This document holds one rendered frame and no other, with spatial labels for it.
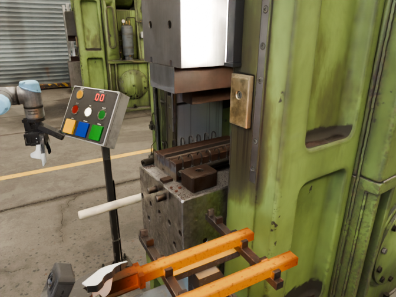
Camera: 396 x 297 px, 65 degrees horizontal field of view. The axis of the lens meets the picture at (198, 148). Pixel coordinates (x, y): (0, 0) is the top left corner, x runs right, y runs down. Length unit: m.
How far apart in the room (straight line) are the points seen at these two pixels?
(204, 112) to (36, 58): 7.73
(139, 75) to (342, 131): 5.12
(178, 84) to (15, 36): 8.01
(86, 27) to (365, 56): 5.27
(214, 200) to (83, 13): 5.16
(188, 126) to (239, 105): 0.54
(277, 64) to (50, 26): 8.34
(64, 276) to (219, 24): 0.93
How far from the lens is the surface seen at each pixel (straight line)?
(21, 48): 9.04
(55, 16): 9.09
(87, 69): 6.02
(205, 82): 1.22
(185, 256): 0.78
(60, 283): 0.52
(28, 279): 2.40
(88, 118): 1.70
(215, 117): 1.62
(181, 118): 1.50
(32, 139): 1.51
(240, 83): 1.04
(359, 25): 1.24
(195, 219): 1.21
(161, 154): 1.34
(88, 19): 6.06
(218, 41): 1.18
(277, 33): 0.96
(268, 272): 0.76
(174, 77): 1.14
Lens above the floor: 1.49
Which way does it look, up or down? 21 degrees down
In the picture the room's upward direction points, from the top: straight up
